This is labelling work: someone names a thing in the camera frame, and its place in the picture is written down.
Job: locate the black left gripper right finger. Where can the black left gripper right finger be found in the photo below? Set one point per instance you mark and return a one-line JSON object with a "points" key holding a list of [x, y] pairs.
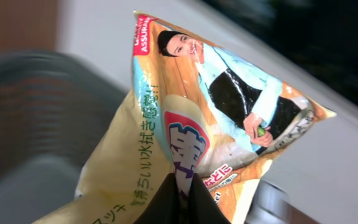
{"points": [[202, 207]]}

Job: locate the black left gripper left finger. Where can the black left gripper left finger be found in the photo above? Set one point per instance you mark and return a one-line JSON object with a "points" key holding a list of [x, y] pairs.
{"points": [[164, 208]]}

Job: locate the yellow wet wipes bag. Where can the yellow wet wipes bag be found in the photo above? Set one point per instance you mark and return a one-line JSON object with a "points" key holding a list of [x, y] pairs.
{"points": [[195, 107]]}

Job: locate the grey plastic shopping basket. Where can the grey plastic shopping basket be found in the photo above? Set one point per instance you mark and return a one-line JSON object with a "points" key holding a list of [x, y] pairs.
{"points": [[54, 110]]}

